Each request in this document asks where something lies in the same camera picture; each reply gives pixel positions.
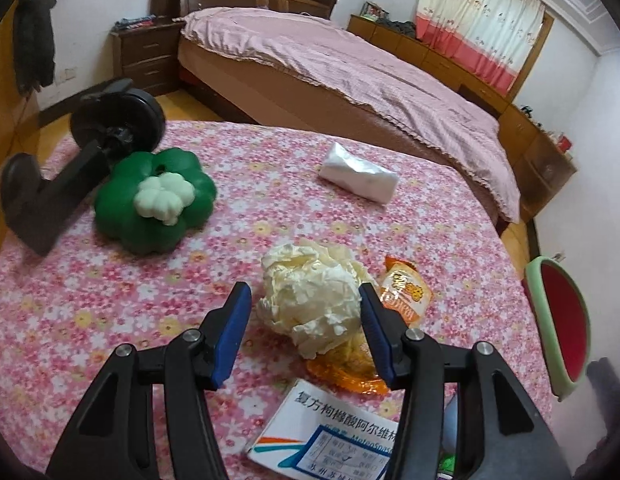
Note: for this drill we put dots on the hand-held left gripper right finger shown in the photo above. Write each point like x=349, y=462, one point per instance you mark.
x=377, y=335

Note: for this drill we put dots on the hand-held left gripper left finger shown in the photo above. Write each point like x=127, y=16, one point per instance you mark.
x=232, y=330

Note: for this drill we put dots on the orange snack packet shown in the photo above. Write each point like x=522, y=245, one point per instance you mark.
x=405, y=295

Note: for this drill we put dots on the cream paper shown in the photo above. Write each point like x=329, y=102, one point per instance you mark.
x=310, y=300

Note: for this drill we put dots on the red bucket with green rim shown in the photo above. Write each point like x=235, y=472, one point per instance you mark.
x=565, y=320

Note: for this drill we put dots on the grey plastic packet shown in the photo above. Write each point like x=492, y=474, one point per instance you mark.
x=451, y=420

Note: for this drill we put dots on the white medicine box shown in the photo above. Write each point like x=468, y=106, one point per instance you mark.
x=310, y=425

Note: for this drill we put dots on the green small wrapper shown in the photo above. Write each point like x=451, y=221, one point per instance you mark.
x=447, y=464

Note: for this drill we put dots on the white tissue packet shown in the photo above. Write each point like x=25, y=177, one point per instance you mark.
x=355, y=172

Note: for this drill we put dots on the pink floral table cloth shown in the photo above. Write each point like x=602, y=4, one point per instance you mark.
x=140, y=300

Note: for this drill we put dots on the green flower toy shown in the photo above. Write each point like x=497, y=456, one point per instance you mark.
x=120, y=200

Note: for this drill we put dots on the wooden cabinet unit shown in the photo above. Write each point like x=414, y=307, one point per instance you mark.
x=540, y=160

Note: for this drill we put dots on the brown bed base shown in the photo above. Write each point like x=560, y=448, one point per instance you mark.
x=270, y=90

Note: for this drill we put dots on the bed with pink quilt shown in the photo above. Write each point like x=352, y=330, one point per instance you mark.
x=365, y=70

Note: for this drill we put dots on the red box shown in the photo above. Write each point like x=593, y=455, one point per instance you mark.
x=565, y=144

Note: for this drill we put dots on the small black object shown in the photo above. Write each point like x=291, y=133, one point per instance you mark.
x=526, y=110

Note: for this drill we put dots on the dark wooden nightstand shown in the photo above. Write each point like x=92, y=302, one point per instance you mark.
x=145, y=55

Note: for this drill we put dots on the dark clothes pile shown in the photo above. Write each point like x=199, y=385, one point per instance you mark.
x=397, y=29

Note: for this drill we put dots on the dark clutter pile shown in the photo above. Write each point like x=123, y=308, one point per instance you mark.
x=135, y=23

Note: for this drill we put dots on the colourful small box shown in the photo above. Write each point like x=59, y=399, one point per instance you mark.
x=374, y=11

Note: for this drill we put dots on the white and red curtain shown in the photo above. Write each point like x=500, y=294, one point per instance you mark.
x=480, y=20

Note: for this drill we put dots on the wooden wardrobe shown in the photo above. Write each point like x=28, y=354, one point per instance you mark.
x=5, y=85

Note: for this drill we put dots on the black jacket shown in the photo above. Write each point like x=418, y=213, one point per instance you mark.
x=35, y=35

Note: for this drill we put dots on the white wall socket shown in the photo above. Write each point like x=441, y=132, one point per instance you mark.
x=66, y=74

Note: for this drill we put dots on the wooden window frame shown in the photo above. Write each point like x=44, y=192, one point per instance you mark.
x=535, y=50

